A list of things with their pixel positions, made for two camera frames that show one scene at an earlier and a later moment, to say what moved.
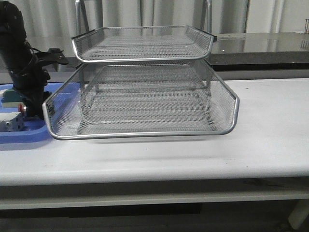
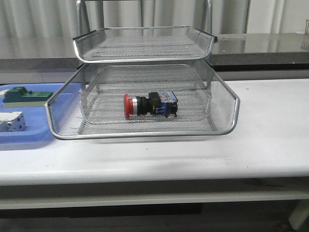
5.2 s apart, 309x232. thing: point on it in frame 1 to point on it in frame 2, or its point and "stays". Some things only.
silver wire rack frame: [141, 81] stays
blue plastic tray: [35, 131] stays
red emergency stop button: [21, 108] to [164, 103]
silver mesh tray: [121, 99] stays
